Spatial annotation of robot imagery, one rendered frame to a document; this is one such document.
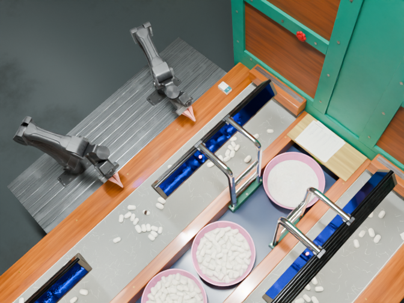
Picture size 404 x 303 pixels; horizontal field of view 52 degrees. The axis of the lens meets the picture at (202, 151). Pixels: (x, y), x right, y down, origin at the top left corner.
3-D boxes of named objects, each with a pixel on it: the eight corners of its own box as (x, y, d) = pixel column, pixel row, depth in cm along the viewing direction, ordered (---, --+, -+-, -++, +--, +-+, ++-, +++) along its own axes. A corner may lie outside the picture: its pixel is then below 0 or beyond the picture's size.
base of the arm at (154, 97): (180, 73, 213) (170, 66, 215) (151, 99, 208) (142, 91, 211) (182, 82, 220) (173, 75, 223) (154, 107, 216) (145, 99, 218)
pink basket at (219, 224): (183, 272, 179) (180, 269, 171) (208, 217, 188) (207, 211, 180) (240, 299, 173) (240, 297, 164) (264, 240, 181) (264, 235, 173)
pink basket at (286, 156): (262, 214, 186) (263, 208, 178) (262, 159, 197) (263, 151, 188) (323, 216, 183) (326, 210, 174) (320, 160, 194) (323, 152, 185)
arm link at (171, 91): (185, 93, 176) (174, 67, 172) (166, 101, 175) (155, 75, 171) (181, 90, 186) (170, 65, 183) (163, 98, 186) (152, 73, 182)
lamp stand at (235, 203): (204, 186, 195) (192, 145, 154) (233, 157, 199) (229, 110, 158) (232, 213, 188) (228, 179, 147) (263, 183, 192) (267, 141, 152)
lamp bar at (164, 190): (151, 187, 158) (146, 180, 151) (263, 83, 172) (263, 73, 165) (165, 201, 155) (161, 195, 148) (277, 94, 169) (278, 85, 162)
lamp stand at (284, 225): (268, 246, 180) (273, 219, 140) (298, 213, 185) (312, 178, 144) (302, 278, 173) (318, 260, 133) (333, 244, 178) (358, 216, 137)
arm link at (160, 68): (174, 73, 178) (145, 13, 183) (155, 81, 177) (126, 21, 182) (175, 82, 190) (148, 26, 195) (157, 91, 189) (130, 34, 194)
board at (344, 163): (286, 135, 191) (286, 134, 190) (308, 114, 194) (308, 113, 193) (345, 182, 179) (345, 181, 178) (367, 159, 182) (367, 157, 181)
